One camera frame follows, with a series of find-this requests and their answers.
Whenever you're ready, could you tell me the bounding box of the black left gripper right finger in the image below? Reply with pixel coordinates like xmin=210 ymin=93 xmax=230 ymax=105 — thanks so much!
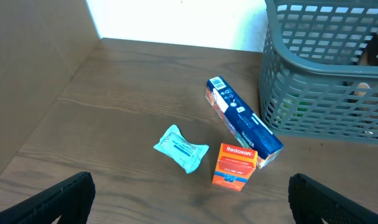
xmin=288 ymin=173 xmax=378 ymax=224

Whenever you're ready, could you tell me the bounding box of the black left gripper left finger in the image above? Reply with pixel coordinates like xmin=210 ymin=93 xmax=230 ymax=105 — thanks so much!
xmin=0 ymin=172 xmax=96 ymax=224

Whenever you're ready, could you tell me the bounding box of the orange Redoxon box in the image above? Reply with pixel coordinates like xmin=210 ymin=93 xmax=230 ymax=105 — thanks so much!
xmin=212 ymin=143 xmax=258 ymax=192

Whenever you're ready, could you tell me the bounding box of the blue toothpaste box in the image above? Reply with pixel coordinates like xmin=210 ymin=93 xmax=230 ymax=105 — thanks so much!
xmin=205 ymin=76 xmax=284 ymax=169

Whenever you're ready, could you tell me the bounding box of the green lid spice jar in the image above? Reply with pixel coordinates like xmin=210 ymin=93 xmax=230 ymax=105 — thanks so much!
xmin=275 ymin=95 xmax=307 ymax=125

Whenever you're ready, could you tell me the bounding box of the brown Nescafe Gold bag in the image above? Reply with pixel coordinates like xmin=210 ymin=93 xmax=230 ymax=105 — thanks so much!
xmin=351 ymin=30 xmax=378 ymax=111

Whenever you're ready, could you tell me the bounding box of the light teal wipes packet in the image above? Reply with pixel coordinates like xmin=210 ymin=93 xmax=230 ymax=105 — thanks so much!
xmin=154 ymin=124 xmax=210 ymax=174

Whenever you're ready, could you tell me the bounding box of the grey plastic basket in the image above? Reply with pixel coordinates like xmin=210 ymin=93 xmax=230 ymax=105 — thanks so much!
xmin=259 ymin=0 xmax=378 ymax=144

